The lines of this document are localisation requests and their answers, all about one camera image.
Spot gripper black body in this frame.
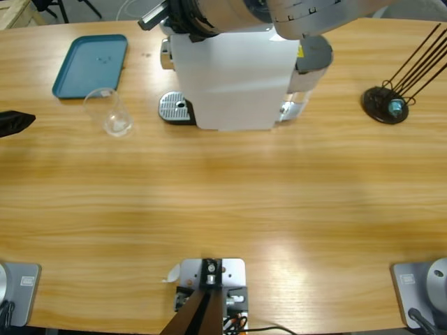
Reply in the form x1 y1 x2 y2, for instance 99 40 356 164
138 0 225 43

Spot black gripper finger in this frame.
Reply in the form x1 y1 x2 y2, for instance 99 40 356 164
0 110 37 138

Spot clear drinking glass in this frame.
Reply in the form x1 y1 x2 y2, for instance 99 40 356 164
82 87 135 138

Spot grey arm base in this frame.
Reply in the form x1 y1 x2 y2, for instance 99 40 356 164
390 258 447 329
0 262 42 329

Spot white capsule coffee machine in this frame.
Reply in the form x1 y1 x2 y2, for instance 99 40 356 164
160 24 303 133

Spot teal coffee capsule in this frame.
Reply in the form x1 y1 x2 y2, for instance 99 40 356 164
388 98 406 115

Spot silver slotted drip tray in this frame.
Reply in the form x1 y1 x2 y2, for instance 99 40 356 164
159 90 196 126

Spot teal plastic tray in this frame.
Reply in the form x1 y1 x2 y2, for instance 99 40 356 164
51 33 129 101

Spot light wooden crate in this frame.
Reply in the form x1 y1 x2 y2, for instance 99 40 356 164
0 0 47 31

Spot black stand legs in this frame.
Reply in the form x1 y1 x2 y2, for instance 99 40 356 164
33 0 103 24

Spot black capsule holder with rods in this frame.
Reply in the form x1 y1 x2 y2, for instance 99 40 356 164
361 22 447 125

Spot white tape tab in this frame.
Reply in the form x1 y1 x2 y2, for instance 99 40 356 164
161 263 182 283

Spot white floor cable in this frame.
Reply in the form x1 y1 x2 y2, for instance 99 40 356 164
116 0 149 20

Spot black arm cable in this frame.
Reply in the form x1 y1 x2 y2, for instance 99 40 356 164
0 299 15 329
407 306 437 335

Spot black aluminium profile post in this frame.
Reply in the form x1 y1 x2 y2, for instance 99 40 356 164
163 258 224 335

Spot grey metal mount plate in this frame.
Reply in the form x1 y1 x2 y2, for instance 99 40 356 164
174 258 249 313

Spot orange cable connector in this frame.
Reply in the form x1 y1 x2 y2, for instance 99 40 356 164
223 313 245 329

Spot thick black cable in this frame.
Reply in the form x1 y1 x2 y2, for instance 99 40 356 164
223 324 293 335

